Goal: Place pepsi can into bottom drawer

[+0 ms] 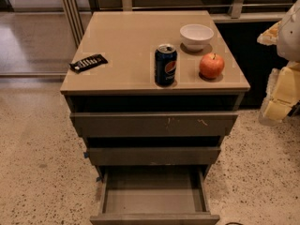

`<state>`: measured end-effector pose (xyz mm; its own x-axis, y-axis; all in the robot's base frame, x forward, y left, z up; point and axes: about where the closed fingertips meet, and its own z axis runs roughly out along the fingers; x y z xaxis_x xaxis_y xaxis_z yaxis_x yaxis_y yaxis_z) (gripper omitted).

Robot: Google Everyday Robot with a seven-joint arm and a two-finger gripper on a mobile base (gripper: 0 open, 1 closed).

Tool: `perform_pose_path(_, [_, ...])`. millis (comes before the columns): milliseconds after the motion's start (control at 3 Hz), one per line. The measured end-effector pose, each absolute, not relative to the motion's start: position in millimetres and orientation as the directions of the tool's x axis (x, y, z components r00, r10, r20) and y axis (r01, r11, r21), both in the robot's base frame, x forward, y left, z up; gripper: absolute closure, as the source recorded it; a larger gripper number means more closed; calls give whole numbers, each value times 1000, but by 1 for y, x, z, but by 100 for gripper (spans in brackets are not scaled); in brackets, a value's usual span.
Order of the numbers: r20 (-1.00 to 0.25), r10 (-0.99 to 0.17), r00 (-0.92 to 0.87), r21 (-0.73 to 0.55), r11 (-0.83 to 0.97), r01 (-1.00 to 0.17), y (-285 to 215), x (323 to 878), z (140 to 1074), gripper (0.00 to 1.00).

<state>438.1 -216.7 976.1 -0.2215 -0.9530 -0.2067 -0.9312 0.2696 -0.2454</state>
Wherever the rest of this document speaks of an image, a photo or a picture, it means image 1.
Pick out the blue pepsi can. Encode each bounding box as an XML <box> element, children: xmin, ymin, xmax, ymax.
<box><xmin>155</xmin><ymin>44</ymin><xmax>177</xmax><ymax>86</ymax></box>

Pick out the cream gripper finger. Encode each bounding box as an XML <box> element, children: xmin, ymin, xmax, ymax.
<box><xmin>257</xmin><ymin>22</ymin><xmax>280</xmax><ymax>46</ymax></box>
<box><xmin>262</xmin><ymin>62</ymin><xmax>300</xmax><ymax>121</ymax></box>

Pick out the red apple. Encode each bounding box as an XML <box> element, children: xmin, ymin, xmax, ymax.
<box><xmin>199</xmin><ymin>52</ymin><xmax>225</xmax><ymax>79</ymax></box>

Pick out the black snack bar wrapper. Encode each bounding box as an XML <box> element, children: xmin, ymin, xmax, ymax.
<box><xmin>69</xmin><ymin>54</ymin><xmax>108</xmax><ymax>73</ymax></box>

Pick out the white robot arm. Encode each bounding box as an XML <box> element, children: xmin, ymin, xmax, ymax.
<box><xmin>257</xmin><ymin>0</ymin><xmax>300</xmax><ymax>126</ymax></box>

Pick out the grey open bottom drawer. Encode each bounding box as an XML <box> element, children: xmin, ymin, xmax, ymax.
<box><xmin>90</xmin><ymin>166</ymin><xmax>219</xmax><ymax>225</ymax></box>

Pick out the grey middle drawer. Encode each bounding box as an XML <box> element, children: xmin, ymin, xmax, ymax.
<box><xmin>87</xmin><ymin>147</ymin><xmax>220</xmax><ymax>166</ymax></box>

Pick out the grey drawer cabinet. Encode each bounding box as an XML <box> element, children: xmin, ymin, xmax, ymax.
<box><xmin>61</xmin><ymin>11</ymin><xmax>249</xmax><ymax>225</ymax></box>

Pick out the white ceramic bowl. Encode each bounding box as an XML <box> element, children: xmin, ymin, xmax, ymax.
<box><xmin>180</xmin><ymin>24</ymin><xmax>214</xmax><ymax>52</ymax></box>

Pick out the grey top drawer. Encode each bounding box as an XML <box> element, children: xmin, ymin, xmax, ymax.
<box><xmin>70</xmin><ymin>112</ymin><xmax>237</xmax><ymax>138</ymax></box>

